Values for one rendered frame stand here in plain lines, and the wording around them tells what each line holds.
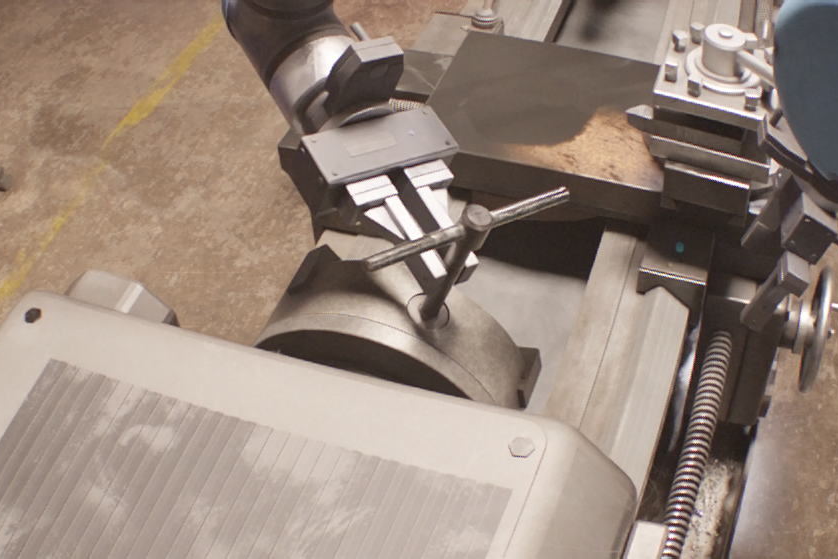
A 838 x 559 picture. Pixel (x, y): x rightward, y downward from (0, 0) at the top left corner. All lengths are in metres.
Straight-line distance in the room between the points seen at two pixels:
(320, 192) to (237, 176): 2.15
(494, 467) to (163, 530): 0.21
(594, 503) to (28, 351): 0.41
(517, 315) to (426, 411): 0.90
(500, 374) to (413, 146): 0.21
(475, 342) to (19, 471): 0.43
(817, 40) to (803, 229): 0.58
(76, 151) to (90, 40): 0.69
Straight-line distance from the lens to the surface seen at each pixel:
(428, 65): 1.81
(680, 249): 1.48
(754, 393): 1.68
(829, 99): 0.52
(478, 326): 0.95
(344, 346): 0.93
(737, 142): 1.34
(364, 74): 0.90
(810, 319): 1.66
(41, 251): 3.02
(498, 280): 1.64
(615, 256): 1.52
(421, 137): 0.94
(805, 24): 0.52
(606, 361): 1.40
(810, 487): 2.35
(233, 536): 0.65
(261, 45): 0.99
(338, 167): 0.89
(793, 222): 1.08
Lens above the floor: 1.88
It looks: 45 degrees down
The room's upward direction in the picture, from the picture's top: 5 degrees counter-clockwise
